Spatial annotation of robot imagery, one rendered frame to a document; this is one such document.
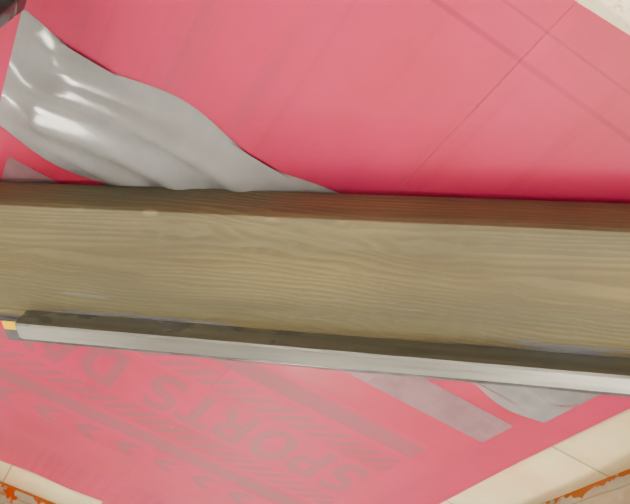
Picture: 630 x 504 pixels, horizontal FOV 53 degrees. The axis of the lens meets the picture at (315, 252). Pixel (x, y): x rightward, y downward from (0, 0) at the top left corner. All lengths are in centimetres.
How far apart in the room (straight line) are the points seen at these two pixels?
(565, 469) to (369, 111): 30
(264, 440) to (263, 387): 7
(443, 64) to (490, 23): 2
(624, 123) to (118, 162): 23
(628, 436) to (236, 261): 27
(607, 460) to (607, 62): 29
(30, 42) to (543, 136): 22
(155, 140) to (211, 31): 6
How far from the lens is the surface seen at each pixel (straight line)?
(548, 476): 50
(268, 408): 46
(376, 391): 42
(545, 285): 29
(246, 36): 27
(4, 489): 75
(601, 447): 47
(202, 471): 58
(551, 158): 29
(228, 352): 32
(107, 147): 32
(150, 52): 29
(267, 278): 30
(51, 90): 32
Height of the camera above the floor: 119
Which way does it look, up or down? 45 degrees down
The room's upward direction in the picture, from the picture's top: 165 degrees counter-clockwise
